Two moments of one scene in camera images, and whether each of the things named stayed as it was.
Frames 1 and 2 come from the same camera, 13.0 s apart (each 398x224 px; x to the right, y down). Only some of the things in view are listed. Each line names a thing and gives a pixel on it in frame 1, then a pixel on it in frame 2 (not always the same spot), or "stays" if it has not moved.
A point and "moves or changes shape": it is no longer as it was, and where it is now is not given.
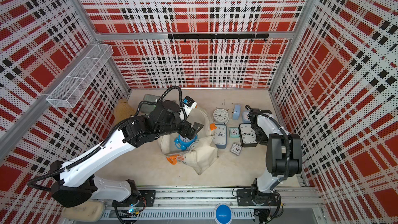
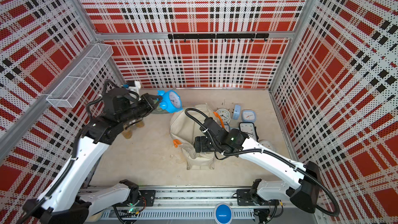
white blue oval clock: x=245 y=117 stays
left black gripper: x=193 y=131 → x=146 y=100
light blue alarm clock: x=237 y=112 stays
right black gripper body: x=260 y=136 → x=204 y=144
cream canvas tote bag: x=199 y=156 moves or changes shape
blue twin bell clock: x=184 y=143 → x=171 y=101
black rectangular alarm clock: x=247 y=135 stays
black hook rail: x=225 y=36 stays
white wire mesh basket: x=69 y=90 stays
